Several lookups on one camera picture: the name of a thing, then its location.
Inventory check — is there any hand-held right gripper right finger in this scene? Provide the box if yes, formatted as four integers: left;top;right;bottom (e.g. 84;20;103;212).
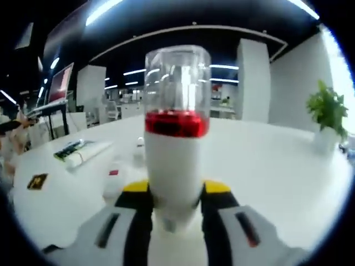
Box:
199;179;281;266

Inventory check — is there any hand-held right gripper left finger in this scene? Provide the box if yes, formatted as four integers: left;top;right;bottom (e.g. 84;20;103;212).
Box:
69;179;155;266

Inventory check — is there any small skincare bottle red label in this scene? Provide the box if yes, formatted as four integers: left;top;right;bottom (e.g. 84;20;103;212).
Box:
104;163;127;199

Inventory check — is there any gold brown packet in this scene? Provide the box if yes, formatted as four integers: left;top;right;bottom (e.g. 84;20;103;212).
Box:
27;173;49;191

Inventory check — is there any white skincare tube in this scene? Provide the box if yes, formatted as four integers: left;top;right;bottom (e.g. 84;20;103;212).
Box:
65;140;115;170

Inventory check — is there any white skincare bottle red band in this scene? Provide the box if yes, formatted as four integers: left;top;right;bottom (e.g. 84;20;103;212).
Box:
144;45;213;234

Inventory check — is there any monitor with red screen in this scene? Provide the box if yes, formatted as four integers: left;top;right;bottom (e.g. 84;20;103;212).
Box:
47;62;75;104

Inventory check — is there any potted green plant white pot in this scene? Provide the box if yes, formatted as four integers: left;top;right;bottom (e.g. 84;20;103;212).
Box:
305;79;349;156

